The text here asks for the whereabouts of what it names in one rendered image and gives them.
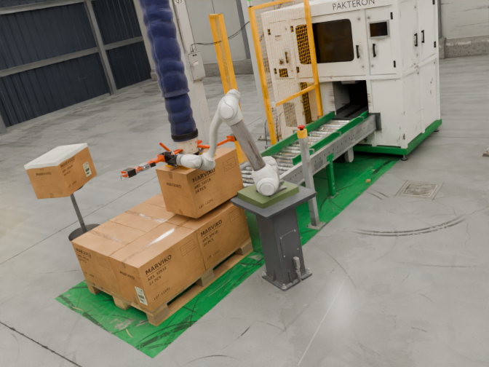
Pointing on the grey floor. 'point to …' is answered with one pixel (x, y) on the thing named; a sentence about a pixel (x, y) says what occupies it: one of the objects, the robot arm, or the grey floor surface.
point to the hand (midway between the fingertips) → (163, 157)
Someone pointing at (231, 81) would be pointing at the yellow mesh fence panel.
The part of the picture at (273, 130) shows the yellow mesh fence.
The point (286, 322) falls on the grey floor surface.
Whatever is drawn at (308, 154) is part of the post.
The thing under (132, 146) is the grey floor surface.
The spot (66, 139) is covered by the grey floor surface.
